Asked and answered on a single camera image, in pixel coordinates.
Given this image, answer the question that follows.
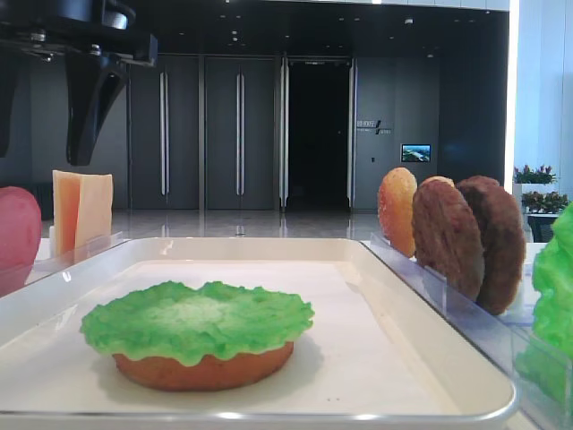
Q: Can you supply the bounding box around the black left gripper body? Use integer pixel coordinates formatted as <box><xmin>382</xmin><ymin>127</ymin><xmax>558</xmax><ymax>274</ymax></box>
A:
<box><xmin>1</xmin><ymin>1</ymin><xmax>158</xmax><ymax>66</ymax></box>

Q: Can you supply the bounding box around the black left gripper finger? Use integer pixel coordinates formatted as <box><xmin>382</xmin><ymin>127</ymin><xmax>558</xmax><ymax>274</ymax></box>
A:
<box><xmin>0</xmin><ymin>48</ymin><xmax>20</xmax><ymax>158</ymax></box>
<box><xmin>65</xmin><ymin>53</ymin><xmax>128</xmax><ymax>166</ymax></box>

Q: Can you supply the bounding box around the orange cheese slice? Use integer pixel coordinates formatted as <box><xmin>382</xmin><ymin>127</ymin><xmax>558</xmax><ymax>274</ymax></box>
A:
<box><xmin>52</xmin><ymin>170</ymin><xmax>81</xmax><ymax>255</ymax></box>

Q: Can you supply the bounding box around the pale yellow cheese slice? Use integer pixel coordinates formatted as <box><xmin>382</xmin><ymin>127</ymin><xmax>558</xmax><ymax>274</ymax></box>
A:
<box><xmin>75</xmin><ymin>174</ymin><xmax>114</xmax><ymax>250</ymax></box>

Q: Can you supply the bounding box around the clear acrylic cheese rack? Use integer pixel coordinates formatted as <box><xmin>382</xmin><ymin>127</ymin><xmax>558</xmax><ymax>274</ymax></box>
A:
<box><xmin>1</xmin><ymin>232</ymin><xmax>126</xmax><ymax>297</ymax></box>

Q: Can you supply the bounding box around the green lettuce leaf on bun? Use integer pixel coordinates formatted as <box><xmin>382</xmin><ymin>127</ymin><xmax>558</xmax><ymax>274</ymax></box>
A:
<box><xmin>80</xmin><ymin>281</ymin><xmax>314</xmax><ymax>366</ymax></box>

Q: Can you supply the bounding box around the front brown meat patty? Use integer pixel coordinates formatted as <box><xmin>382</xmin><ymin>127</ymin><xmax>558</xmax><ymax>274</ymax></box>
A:
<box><xmin>412</xmin><ymin>181</ymin><xmax>484</xmax><ymax>301</ymax></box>

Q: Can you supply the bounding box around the brown meat patty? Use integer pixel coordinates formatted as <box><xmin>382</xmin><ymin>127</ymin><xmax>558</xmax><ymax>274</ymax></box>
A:
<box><xmin>412</xmin><ymin>181</ymin><xmax>484</xmax><ymax>301</ymax></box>
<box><xmin>457</xmin><ymin>176</ymin><xmax>526</xmax><ymax>315</ymax></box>

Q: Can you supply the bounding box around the rear brown meat patty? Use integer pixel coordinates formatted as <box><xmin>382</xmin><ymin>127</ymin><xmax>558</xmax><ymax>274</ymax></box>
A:
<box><xmin>457</xmin><ymin>176</ymin><xmax>526</xmax><ymax>315</ymax></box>

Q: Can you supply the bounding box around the green lettuce leaf in rack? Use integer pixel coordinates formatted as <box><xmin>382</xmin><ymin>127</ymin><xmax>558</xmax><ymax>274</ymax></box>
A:
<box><xmin>514</xmin><ymin>213</ymin><xmax>573</xmax><ymax>409</ymax></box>

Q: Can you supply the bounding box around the clear acrylic lettuce rack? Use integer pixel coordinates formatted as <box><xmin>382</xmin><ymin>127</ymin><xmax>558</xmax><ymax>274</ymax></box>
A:
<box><xmin>510</xmin><ymin>325</ymin><xmax>572</xmax><ymax>429</ymax></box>

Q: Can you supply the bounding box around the white rectangular tray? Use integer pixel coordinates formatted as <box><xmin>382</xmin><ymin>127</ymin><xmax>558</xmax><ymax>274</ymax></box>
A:
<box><xmin>1</xmin><ymin>237</ymin><xmax>519</xmax><ymax>429</ymax></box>

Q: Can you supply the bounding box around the bottom bun slice on tray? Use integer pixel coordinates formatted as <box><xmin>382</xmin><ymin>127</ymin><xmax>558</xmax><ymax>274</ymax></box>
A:
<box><xmin>113</xmin><ymin>342</ymin><xmax>295</xmax><ymax>391</ymax></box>

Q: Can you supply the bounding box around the front tan bun slice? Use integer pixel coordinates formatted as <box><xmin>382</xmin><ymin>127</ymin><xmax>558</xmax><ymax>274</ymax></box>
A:
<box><xmin>378</xmin><ymin>167</ymin><xmax>417</xmax><ymax>258</ymax></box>

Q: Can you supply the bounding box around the red flower planter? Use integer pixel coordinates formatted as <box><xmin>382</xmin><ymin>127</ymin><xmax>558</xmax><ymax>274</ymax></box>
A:
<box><xmin>513</xmin><ymin>165</ymin><xmax>569</xmax><ymax>214</ymax></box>

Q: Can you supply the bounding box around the clear acrylic patty rack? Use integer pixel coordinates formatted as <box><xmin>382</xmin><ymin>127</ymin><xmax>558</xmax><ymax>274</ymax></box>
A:
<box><xmin>368</xmin><ymin>233</ymin><xmax>538</xmax><ymax>366</ymax></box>

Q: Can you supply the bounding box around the wall display screen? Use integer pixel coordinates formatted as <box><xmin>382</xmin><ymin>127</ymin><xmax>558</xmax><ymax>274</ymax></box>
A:
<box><xmin>401</xmin><ymin>144</ymin><xmax>432</xmax><ymax>163</ymax></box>

